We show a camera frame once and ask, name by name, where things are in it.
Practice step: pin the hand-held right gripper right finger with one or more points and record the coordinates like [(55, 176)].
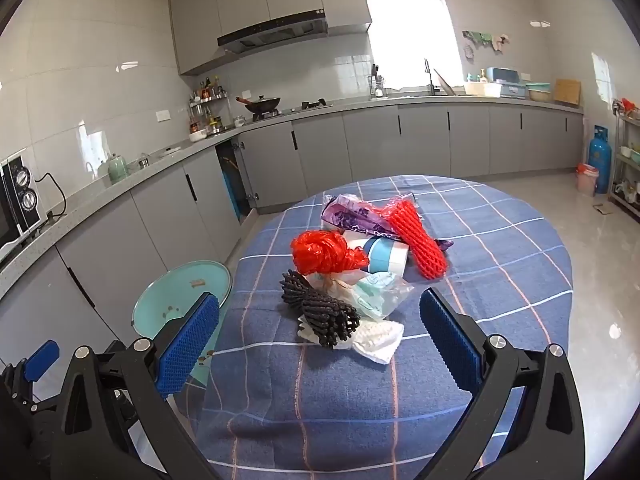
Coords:
[(450, 345)]

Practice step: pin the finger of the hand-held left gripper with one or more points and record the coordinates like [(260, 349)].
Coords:
[(42, 360), (116, 348)]

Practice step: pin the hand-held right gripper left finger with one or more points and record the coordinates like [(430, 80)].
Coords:
[(187, 347)]

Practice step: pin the teal trash bin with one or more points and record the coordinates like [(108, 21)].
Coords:
[(175, 290)]

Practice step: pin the white foam net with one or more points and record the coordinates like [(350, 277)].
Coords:
[(377, 340)]

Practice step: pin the clear plastic bag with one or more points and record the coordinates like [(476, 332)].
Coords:
[(380, 295)]

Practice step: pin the red foam net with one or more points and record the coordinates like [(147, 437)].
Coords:
[(417, 242)]

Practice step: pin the black foam net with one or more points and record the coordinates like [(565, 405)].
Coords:
[(320, 310)]

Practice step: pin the red plastic bag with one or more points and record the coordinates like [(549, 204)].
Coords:
[(322, 252)]

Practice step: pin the purple packaging bag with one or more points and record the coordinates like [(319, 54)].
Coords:
[(350, 217)]

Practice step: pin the pink trash bin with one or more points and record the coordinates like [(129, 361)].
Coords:
[(586, 177)]

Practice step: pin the blue plaid tablecloth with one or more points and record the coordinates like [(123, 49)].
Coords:
[(500, 285)]

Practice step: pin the blue gas cylinder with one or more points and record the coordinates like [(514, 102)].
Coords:
[(231, 192), (597, 157)]

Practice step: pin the black silver microwave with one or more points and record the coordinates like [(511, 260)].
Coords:
[(15, 200)]

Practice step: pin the teal kettle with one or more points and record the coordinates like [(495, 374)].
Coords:
[(117, 167)]

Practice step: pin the grey kitchen counter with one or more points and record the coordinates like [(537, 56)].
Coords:
[(150, 165)]

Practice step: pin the cardboard piece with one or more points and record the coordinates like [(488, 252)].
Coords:
[(602, 208)]

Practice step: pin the white bowl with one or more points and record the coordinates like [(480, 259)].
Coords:
[(197, 135)]

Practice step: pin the small white jar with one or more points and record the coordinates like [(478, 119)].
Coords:
[(240, 121)]

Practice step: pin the metal spice rack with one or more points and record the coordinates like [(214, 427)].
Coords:
[(207, 105)]

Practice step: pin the black wok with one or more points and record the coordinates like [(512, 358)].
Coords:
[(262, 104)]

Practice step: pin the metal storage shelf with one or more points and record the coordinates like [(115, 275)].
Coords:
[(627, 160)]

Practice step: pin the white dish basin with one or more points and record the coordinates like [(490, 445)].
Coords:
[(482, 89)]

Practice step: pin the gas stove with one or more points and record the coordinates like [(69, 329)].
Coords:
[(290, 110)]

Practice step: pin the leaning metal tray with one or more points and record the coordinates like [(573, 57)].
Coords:
[(445, 82)]

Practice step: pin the teal basin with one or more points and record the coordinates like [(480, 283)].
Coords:
[(540, 92)]

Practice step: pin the metal faucet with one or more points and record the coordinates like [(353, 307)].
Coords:
[(428, 77)]

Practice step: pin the blue bread box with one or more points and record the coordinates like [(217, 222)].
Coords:
[(507, 82)]

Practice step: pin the metal utensil holder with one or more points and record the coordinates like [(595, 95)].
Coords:
[(378, 85)]

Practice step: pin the wooden cutting board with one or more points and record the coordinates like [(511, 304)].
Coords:
[(567, 91)]

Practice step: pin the bright window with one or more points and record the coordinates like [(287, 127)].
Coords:
[(412, 40)]

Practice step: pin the hanging cloths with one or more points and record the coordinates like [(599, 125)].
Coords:
[(487, 40)]

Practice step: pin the black range hood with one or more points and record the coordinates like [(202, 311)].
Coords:
[(272, 35)]

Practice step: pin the grey upper cabinets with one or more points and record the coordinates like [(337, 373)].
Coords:
[(270, 5)]

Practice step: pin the white wall outlet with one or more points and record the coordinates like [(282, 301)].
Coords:
[(162, 115)]

